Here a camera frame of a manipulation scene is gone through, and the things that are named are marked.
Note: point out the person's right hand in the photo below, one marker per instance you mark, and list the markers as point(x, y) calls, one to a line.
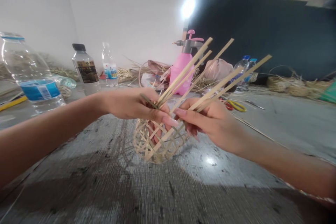
point(215, 121)

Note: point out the person's left hand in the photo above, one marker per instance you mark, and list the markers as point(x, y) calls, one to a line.
point(131, 103)

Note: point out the woven bamboo strip basket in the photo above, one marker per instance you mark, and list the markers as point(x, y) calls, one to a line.
point(157, 153)

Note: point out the small woven straw basket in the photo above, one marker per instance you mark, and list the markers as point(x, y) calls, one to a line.
point(124, 75)

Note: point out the white plastic bag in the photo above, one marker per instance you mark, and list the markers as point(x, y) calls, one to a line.
point(148, 80)

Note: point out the small white-cap yellow-label bottle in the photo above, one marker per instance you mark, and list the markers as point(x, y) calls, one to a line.
point(110, 71)

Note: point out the small metal tweezers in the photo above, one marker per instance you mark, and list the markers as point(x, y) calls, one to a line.
point(256, 104)

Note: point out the brown pouch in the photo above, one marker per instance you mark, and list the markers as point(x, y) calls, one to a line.
point(157, 66)

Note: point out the pink bag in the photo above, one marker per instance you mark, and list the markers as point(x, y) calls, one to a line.
point(219, 69)

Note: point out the black-cap dark-label bottle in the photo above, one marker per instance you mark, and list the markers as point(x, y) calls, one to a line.
point(88, 71)

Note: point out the blue-cap water bottle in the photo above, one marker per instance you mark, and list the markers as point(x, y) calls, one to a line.
point(242, 69)
point(254, 71)

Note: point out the pink spray bottle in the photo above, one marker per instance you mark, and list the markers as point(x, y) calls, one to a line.
point(181, 69)

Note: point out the clear empty plastic bottle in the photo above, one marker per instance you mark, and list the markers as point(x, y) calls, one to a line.
point(65, 81)

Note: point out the pile of dry straw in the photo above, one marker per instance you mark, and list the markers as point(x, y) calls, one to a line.
point(63, 73)
point(294, 85)

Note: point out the white board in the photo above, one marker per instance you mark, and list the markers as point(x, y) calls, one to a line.
point(126, 24)

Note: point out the large clear blue-label bottle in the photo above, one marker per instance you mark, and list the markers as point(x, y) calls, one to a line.
point(31, 77)

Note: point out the dark board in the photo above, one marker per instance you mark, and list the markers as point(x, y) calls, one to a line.
point(262, 29)

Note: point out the green plastic container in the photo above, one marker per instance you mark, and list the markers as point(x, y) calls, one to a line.
point(329, 92)

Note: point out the yellow pencil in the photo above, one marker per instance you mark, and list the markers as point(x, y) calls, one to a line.
point(13, 103)

